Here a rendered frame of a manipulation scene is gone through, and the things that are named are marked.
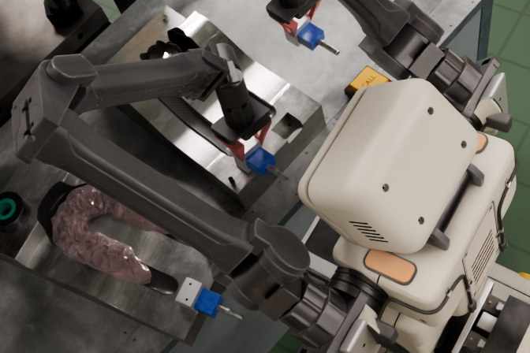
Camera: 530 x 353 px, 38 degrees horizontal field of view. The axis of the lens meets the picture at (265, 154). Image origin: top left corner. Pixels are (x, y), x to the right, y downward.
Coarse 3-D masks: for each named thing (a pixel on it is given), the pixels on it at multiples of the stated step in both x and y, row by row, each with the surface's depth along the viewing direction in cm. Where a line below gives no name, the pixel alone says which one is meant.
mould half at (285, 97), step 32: (160, 32) 181; (192, 32) 169; (256, 64) 168; (288, 96) 162; (160, 128) 164; (320, 128) 166; (192, 160) 161; (224, 160) 158; (288, 160) 163; (224, 192) 163; (256, 192) 160
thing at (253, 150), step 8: (248, 144) 152; (256, 144) 152; (232, 152) 153; (248, 152) 151; (256, 152) 152; (264, 152) 152; (248, 160) 151; (256, 160) 151; (264, 160) 150; (272, 160) 151; (248, 168) 153; (256, 168) 150; (264, 168) 151; (272, 168) 150; (280, 176) 148
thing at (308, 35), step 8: (304, 16) 162; (304, 24) 162; (312, 24) 163; (304, 32) 162; (312, 32) 162; (320, 32) 161; (288, 40) 167; (296, 40) 164; (304, 40) 161; (312, 40) 161; (320, 40) 161; (312, 48) 162; (328, 48) 160
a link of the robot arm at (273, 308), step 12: (240, 264) 107; (252, 264) 105; (240, 276) 106; (252, 276) 105; (264, 276) 104; (300, 276) 108; (240, 288) 106; (252, 288) 105; (264, 288) 105; (276, 288) 105; (288, 288) 104; (300, 288) 106; (252, 300) 106; (264, 300) 106; (276, 300) 105; (288, 300) 104; (264, 312) 106; (276, 312) 106
